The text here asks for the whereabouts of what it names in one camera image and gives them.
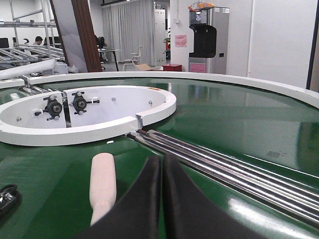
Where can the right chrome roller set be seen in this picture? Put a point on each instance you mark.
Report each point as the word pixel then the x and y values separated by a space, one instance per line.
pixel 277 191

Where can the red box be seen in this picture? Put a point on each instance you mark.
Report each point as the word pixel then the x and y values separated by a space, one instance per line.
pixel 172 67

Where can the silver water dispenser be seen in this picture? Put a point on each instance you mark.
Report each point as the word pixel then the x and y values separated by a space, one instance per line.
pixel 210 46

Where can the white foam sheet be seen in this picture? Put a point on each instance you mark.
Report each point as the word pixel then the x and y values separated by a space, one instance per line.
pixel 27 69

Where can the pink hand brush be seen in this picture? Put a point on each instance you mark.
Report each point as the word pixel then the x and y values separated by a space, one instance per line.
pixel 103 188

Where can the cardboard box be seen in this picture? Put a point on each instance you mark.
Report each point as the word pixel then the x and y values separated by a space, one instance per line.
pixel 146 67

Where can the seated person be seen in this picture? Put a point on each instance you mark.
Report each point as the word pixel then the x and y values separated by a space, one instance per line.
pixel 38 40

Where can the far chrome roller set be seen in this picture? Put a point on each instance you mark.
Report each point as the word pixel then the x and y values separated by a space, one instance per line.
pixel 34 90

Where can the roller conveyor rack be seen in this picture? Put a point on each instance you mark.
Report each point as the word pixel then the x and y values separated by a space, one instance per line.
pixel 20 22

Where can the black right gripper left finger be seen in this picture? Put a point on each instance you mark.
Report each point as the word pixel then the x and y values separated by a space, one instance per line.
pixel 136 214

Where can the black bearing mount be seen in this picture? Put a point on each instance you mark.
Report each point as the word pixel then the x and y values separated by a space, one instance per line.
pixel 80 104
pixel 53 107

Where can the white outer rim left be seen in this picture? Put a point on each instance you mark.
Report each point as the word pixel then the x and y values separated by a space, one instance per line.
pixel 11 83

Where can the brown wooden pillar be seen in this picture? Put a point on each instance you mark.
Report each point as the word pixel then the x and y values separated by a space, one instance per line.
pixel 86 34

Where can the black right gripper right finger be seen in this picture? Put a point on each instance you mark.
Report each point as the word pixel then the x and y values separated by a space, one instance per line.
pixel 189 214

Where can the left black bearing mount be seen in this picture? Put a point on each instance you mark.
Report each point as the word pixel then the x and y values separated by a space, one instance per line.
pixel 53 107

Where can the right black bearing mount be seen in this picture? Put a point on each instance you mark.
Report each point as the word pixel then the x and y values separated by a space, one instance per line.
pixel 80 104

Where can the chrome roller set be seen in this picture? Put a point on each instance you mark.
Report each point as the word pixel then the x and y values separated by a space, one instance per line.
pixel 34 90
pixel 277 191

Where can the white chair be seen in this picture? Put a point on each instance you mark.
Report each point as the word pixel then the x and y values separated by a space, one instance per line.
pixel 134 60

